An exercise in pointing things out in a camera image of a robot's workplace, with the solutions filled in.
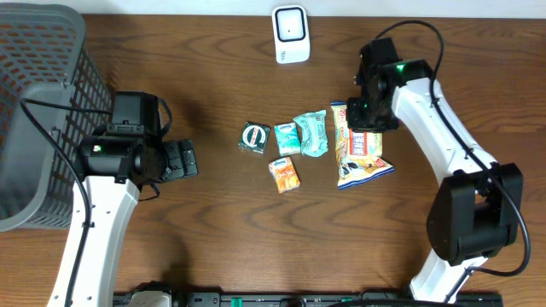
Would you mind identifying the roll of tape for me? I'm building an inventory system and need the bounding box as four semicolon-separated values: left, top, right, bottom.
238;122;270;154

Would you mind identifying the small green wipes pack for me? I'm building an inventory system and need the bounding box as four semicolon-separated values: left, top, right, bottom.
274;122;301;156

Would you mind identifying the orange tissue pack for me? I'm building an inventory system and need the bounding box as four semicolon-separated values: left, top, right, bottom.
268;157;300;194

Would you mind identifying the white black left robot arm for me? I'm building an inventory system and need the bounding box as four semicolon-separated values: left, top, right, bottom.
48;136;198;306

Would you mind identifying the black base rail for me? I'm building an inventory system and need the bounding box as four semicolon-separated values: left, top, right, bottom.
113;290;504;307

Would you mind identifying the black plastic mesh basket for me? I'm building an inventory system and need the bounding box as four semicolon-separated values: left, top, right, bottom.
1;3;113;231

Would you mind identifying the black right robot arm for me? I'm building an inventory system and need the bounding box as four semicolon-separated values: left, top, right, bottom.
347;56;527;304

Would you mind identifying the white barcode scanner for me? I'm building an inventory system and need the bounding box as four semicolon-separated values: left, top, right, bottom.
271;5;311;64

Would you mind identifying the green wet wipes pack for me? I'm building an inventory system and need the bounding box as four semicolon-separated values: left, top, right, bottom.
293;110;328;158

